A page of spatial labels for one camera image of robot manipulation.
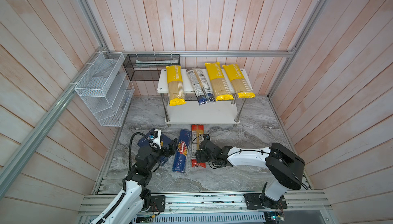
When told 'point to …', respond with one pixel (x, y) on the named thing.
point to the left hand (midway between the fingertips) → (170, 140)
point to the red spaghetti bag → (197, 133)
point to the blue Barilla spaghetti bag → (179, 164)
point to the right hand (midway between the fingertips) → (201, 154)
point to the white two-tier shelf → (193, 112)
